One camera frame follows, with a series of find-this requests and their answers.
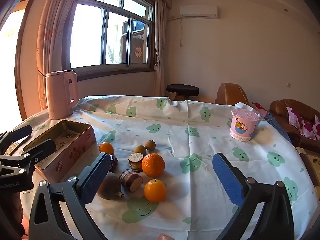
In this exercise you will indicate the printed paper sheet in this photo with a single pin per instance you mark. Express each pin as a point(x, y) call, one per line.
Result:
point(66, 138)

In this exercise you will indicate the purple wrinkled passion fruit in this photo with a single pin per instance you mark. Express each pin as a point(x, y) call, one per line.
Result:
point(113, 162)

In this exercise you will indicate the pink electric kettle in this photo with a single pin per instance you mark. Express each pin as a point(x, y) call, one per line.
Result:
point(60, 95)

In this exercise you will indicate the medium orange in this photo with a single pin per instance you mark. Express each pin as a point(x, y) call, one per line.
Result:
point(155, 190)

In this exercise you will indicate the small orange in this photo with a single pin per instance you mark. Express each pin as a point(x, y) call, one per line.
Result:
point(106, 148)

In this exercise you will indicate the dark round stool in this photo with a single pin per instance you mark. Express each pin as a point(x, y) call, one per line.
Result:
point(182, 89)

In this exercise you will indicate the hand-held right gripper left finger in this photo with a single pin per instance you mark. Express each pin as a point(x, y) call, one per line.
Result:
point(93, 177)

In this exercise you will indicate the beige patterned curtain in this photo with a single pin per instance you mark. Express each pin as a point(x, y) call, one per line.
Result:
point(160, 42)

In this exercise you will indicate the white air conditioner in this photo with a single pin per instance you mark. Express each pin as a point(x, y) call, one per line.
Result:
point(198, 11)

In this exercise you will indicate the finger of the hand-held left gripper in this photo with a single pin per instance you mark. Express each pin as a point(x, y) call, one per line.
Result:
point(17, 132)
point(41, 147)

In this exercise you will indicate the tan longan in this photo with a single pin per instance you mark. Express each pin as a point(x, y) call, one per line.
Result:
point(139, 149)
point(150, 145)

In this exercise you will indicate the red cloth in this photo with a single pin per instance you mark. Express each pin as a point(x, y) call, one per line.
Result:
point(260, 108)

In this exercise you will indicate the floral red white cushion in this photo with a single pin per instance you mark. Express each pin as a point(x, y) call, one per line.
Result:
point(308, 130)
point(295, 118)
point(317, 127)

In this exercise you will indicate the brown leather armchair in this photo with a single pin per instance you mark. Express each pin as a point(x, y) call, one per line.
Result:
point(230, 93)

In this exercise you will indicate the blue plaid cloth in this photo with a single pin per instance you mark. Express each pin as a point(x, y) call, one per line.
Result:
point(276, 126)

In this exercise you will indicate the pink tin box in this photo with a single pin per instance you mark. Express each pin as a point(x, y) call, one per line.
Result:
point(75, 155)

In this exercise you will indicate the white green printed tablecloth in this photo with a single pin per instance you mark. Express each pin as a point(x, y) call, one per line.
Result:
point(175, 135)

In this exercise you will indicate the brown purple round fruit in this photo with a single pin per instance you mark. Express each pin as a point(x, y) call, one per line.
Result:
point(110, 186)

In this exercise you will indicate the pink patterned curtain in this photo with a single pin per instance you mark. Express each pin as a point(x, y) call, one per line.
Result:
point(52, 35)

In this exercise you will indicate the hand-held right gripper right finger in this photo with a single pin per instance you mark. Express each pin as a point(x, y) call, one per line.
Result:
point(227, 177)

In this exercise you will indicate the large orange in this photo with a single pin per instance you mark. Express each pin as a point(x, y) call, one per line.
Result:
point(153, 165)

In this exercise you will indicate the sliding glass window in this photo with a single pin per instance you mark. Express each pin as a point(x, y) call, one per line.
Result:
point(100, 30)

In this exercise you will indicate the brown leather sofa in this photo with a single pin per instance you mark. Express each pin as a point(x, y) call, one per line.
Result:
point(280, 107)

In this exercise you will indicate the pink cartoon cup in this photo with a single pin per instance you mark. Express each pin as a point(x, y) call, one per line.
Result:
point(242, 127)

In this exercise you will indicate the person's right hand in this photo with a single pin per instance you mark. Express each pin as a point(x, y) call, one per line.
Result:
point(165, 237)

